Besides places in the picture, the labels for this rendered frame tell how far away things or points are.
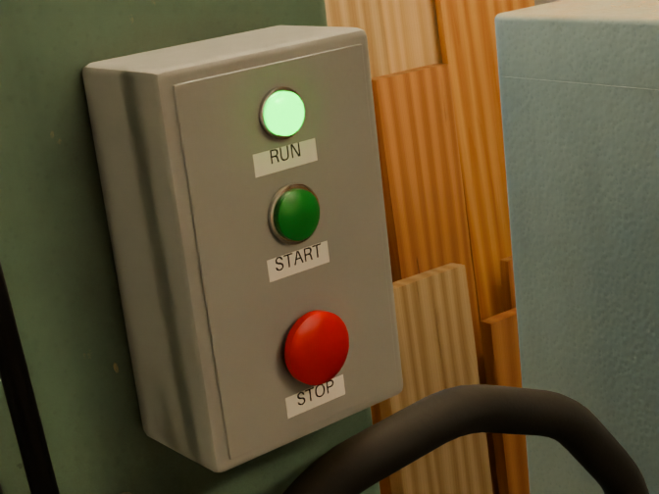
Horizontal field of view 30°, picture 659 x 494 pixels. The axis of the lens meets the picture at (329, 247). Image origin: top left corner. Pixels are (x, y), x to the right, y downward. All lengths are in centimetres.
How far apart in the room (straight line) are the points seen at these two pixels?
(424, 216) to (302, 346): 163
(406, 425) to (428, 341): 143
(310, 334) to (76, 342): 10
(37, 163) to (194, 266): 8
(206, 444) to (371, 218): 11
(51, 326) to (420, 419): 18
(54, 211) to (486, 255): 183
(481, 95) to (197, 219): 181
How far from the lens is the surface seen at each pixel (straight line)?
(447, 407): 59
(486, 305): 231
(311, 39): 48
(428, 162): 210
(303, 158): 48
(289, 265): 48
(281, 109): 46
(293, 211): 47
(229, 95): 46
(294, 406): 50
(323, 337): 49
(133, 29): 51
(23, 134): 49
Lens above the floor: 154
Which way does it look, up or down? 16 degrees down
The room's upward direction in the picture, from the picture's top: 7 degrees counter-clockwise
